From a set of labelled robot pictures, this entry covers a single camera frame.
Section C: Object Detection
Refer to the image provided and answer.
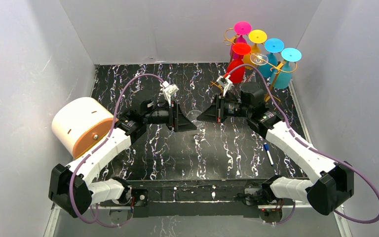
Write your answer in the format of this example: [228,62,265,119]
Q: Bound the blue white marker pen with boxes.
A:
[264,143,274,166]

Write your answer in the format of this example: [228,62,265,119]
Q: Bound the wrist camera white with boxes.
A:
[161,81,179,103]
[216,75,233,97]

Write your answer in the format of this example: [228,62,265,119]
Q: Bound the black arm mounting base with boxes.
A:
[91,178,295,219]

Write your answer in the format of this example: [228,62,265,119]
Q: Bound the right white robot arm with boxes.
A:
[197,82,354,215]

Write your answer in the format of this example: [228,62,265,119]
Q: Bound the gold wire glass rack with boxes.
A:
[211,22,302,95]

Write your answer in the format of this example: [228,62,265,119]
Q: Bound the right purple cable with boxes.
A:
[224,63,379,225]

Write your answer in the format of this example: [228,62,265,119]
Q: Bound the clear champagne flute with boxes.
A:
[249,53,271,79]
[187,110,204,129]

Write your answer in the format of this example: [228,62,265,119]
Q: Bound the pink wine glass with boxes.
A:
[230,21,252,61]

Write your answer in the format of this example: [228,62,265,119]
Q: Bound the blue wine glass front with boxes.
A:
[270,48,302,89]

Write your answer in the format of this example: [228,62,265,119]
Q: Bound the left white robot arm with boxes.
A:
[49,90,196,218]

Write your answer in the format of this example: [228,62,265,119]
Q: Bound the blue wine glass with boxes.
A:
[270,48,302,89]
[264,38,284,77]

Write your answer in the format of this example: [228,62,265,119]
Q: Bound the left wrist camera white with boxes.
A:
[161,81,179,103]

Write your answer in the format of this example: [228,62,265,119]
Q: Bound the yellow wine glass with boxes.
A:
[243,30,267,66]

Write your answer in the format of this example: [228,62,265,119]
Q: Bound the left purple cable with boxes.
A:
[68,73,167,228]

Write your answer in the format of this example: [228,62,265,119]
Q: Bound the red wine glass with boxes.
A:
[227,42,251,84]

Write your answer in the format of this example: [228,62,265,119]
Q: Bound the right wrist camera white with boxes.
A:
[216,75,233,97]

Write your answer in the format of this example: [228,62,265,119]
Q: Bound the blue wine glass rear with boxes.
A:
[264,38,284,77]

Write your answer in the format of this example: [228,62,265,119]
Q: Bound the purple cable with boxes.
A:
[224,63,379,225]
[68,73,167,228]

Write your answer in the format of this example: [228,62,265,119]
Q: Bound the white orange cylinder spool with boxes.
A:
[51,97,114,159]

